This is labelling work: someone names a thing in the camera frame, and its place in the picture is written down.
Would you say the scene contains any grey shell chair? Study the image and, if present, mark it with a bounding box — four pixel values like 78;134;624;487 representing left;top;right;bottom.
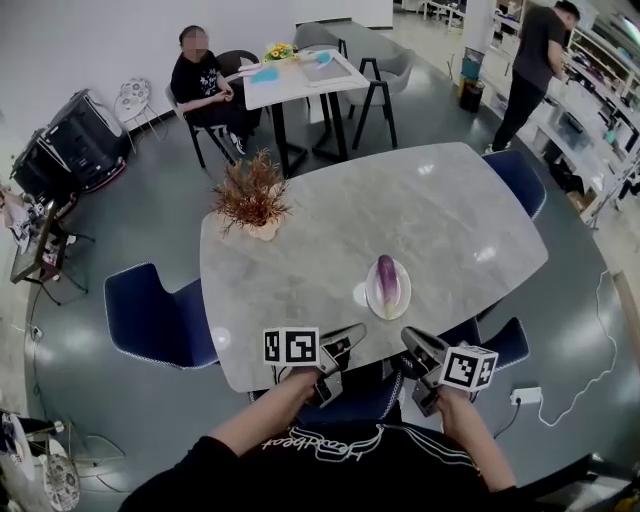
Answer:
291;21;343;52
344;48;417;151

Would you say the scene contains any yellow flower bouquet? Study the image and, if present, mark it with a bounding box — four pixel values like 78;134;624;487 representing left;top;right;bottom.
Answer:
262;43;300;64

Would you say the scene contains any dried orange plant in vase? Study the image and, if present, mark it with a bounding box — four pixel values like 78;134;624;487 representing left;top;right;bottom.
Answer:
211;148;295;244

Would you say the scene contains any grey marble table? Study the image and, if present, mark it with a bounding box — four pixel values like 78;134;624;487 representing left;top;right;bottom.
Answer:
199;141;550;394

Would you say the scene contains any white storage shelf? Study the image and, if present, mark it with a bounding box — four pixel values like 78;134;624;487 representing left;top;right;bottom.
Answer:
488;0;640;229

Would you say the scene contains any black trash bin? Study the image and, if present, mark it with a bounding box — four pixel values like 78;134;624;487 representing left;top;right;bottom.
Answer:
458;79;487;114

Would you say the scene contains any white cable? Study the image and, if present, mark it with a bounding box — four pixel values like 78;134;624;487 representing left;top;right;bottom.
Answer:
536;269;620;428

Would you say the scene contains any person's left forearm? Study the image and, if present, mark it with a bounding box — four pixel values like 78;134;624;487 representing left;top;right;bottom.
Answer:
199;368;324;457

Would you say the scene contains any teal box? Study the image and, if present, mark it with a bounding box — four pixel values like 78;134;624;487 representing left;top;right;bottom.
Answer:
460;47;485;82

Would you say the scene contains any small cluttered side table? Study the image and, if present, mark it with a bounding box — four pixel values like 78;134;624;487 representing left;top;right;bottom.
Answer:
0;184;97;307

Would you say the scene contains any person's black shirt torso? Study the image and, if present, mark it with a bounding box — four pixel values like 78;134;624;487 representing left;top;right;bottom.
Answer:
117;418;569;512

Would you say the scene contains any blue upholstered chair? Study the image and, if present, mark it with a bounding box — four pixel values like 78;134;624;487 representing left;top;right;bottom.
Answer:
481;149;548;222
103;261;222;372
247;357;407;427
438;316;531;375

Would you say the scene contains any person's right forearm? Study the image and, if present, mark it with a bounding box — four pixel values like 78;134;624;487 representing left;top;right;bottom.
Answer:
437;386;517;494

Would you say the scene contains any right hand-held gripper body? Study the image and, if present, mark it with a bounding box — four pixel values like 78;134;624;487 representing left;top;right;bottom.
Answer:
407;335;500;418

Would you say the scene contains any white power strip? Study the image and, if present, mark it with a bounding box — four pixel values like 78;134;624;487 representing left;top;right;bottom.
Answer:
509;386;544;407

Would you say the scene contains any cardboard box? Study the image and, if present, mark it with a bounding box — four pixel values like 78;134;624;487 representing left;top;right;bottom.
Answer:
566;186;600;213

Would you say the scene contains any white table with black legs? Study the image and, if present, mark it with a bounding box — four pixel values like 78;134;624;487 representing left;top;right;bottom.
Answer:
242;48;372;179

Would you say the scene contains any white patterned metal chair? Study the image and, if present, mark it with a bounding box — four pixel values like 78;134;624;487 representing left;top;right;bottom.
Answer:
112;76;169;155
41;451;82;512

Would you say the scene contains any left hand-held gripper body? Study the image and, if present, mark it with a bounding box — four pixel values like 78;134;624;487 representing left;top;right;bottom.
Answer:
263;326;354;409

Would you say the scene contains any black frame chair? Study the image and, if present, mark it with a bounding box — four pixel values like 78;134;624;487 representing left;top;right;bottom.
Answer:
164;83;238;171

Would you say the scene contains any dark round-back chair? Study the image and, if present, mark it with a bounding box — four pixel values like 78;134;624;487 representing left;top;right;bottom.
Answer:
214;49;262;82

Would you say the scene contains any purple eggplant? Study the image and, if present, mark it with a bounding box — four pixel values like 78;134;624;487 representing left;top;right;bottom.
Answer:
375;254;400;315

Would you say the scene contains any grey table mat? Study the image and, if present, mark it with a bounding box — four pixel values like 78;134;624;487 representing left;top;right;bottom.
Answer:
297;49;362;85

